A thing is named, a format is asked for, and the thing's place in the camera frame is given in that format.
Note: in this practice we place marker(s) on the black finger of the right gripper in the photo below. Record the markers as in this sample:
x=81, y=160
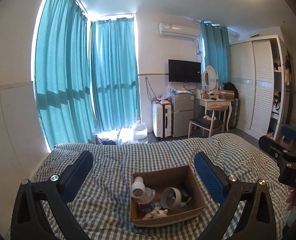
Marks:
x=269, y=146

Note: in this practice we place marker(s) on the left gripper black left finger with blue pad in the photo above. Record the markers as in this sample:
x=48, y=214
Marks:
x=29, y=220

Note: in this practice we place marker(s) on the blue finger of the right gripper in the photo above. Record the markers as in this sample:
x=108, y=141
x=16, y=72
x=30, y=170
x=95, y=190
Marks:
x=288, y=133

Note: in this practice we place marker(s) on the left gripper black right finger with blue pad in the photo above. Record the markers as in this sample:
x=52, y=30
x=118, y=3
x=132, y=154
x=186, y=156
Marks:
x=257, y=219

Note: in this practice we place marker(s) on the black tape roll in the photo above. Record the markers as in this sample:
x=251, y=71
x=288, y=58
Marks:
x=170, y=198

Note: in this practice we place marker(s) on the white plush toy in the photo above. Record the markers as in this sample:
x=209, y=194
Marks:
x=156, y=214

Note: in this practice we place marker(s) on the clear plastic water bottle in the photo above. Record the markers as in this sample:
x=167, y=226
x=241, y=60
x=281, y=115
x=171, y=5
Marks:
x=147, y=202

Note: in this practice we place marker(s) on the white hair dryer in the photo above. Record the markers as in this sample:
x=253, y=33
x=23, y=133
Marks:
x=138, y=188

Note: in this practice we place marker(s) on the white dressing table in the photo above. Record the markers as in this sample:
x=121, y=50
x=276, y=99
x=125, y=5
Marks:
x=209, y=104

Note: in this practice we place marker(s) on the white louvred wardrobe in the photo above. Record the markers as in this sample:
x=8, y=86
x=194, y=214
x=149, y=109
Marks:
x=257, y=71

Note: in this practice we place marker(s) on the brown cardboard box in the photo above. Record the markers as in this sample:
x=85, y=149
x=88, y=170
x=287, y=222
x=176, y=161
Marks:
x=182, y=178

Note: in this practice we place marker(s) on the oval vanity mirror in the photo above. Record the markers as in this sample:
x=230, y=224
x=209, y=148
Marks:
x=209, y=79

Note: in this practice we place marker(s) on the silver mini fridge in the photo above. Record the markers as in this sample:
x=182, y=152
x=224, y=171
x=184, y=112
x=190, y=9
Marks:
x=182, y=112

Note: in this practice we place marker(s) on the white suitcase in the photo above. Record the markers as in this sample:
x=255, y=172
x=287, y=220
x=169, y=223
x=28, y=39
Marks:
x=162, y=120

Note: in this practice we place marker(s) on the right teal curtain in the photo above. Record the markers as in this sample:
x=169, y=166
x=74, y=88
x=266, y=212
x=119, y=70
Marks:
x=217, y=50

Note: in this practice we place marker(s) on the teal curtain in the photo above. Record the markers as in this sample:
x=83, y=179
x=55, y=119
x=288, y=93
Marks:
x=217, y=50
x=62, y=79
x=114, y=73

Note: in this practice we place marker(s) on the large clear water jug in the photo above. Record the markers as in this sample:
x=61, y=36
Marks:
x=140, y=132

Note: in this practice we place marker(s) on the white air conditioner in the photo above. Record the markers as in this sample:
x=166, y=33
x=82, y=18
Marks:
x=180, y=31

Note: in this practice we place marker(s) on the left teal curtain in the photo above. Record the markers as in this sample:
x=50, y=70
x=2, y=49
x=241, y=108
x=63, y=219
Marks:
x=62, y=79

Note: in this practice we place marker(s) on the middle teal curtain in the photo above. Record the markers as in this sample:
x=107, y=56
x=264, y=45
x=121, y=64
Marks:
x=114, y=73

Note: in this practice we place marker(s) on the black wall television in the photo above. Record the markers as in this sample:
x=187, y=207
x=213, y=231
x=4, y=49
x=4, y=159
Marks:
x=184, y=71

